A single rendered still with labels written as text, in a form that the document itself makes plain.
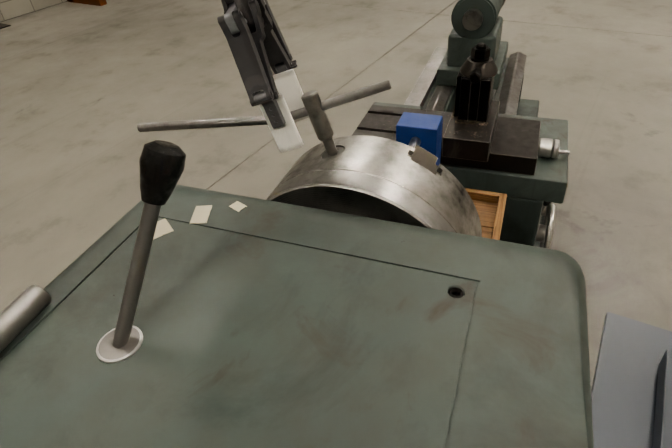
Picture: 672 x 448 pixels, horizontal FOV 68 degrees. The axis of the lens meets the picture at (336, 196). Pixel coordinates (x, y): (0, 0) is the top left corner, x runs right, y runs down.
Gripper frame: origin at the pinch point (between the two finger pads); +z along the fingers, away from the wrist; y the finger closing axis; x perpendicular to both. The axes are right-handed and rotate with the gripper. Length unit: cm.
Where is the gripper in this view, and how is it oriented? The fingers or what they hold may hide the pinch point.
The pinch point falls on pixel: (290, 115)
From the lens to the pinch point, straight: 65.1
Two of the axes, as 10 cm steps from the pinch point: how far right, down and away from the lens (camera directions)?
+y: -0.7, 5.2, -8.5
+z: 3.3, 8.1, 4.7
